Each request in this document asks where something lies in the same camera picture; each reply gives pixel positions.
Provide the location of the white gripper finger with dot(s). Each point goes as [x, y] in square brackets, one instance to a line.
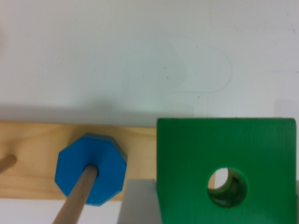
[140, 204]

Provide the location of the green square block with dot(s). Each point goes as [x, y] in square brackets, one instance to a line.
[227, 171]

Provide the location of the blue octagonal block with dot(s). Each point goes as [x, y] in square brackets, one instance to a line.
[92, 153]

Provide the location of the middle wooden peg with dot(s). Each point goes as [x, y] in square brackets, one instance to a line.
[73, 206]

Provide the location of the wooden peg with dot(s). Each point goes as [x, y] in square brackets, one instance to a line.
[7, 162]
[73, 206]

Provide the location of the wooden peg base board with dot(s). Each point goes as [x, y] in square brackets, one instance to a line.
[37, 145]

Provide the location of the front wooden peg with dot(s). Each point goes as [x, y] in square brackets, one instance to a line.
[7, 162]

